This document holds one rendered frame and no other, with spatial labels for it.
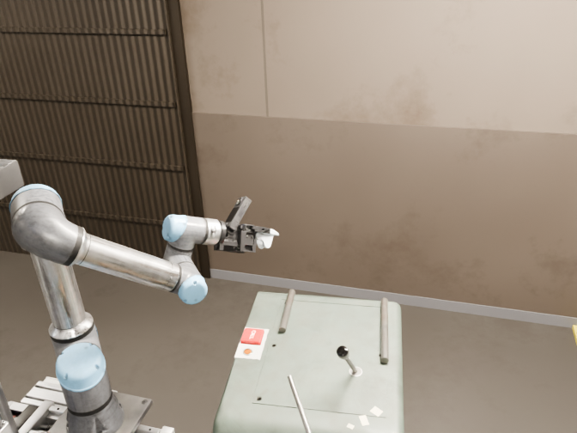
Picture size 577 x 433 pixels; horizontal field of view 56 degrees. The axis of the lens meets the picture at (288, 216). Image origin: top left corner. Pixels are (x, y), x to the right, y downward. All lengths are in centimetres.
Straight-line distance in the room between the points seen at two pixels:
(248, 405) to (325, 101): 224
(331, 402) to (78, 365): 65
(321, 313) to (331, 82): 186
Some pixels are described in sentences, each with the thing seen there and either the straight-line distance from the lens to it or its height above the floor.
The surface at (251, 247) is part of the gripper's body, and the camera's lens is 160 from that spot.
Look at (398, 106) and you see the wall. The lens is 329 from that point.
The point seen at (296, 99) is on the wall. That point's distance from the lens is 339.
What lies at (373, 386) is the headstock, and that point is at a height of 125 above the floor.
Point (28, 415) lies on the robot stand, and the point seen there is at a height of 111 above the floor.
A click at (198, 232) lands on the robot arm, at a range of 151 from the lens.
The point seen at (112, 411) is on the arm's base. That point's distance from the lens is 160.
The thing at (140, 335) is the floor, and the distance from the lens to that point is 378.
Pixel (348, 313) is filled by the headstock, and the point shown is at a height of 125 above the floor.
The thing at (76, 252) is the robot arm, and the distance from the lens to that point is 130.
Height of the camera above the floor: 234
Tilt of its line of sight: 28 degrees down
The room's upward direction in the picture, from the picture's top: 2 degrees counter-clockwise
